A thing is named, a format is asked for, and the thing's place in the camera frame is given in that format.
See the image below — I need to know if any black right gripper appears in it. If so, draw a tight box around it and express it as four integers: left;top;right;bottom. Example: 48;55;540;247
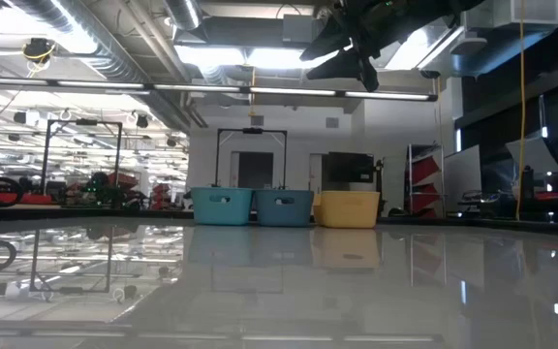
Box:
299;0;457;93

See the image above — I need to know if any yellow plastic bin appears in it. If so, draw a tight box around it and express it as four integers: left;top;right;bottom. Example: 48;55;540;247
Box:
312;190;382;230

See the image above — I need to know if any blue-grey plastic bin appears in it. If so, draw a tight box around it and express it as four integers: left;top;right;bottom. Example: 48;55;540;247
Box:
252;189;316;228

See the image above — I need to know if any teal plastic bin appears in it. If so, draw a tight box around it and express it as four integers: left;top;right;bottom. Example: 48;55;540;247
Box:
191;186;255;227

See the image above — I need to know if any ceiling light tube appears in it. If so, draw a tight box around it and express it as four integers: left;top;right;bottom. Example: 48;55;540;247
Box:
0;76;241;94
344;90;439;103
248;85;338;97

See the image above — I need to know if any black background monitor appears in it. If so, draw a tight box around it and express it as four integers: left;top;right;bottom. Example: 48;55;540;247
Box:
321;151;375;184

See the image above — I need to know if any white ceiling fixture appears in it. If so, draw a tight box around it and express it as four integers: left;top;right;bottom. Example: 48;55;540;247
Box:
448;29;488;57

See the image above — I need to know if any white monitor back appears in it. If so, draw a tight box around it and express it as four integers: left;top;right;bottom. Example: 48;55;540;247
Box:
442;143;482;196

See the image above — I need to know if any white ceiling box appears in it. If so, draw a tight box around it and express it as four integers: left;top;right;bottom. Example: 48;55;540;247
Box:
465;0;558;31

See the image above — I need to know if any grey monitor back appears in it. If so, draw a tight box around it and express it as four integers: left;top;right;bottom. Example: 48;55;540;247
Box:
505;130;558;178

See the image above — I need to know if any black bottle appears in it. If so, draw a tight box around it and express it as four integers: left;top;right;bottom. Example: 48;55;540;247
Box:
520;164;535;200

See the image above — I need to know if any person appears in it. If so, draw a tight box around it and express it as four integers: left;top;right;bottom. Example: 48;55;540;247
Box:
89;171;115;205

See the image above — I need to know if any black office desk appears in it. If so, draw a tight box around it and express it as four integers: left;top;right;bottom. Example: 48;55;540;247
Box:
457;191;558;224

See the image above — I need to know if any black yellow ceiling reel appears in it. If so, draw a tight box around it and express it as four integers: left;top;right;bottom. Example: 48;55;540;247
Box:
21;37;58;64

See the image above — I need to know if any red tray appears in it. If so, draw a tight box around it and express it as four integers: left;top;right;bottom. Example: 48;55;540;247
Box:
0;192;55;206

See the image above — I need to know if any grey ceiling duct box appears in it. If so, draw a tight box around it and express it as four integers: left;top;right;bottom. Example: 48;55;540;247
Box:
282;13;317;46

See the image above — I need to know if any yellow hanging cable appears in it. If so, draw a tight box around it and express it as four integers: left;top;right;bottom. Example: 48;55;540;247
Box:
248;66;257;117
514;0;526;222

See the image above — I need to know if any black metal frame stand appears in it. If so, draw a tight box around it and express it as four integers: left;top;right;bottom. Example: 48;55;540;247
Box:
41;117;124;195
215;127;289;191

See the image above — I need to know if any silver ceiling air duct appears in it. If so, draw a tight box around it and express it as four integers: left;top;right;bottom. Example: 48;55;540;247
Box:
12;0;198;132

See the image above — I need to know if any black cable loop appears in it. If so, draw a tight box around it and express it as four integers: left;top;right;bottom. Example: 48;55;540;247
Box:
0;174;24;208

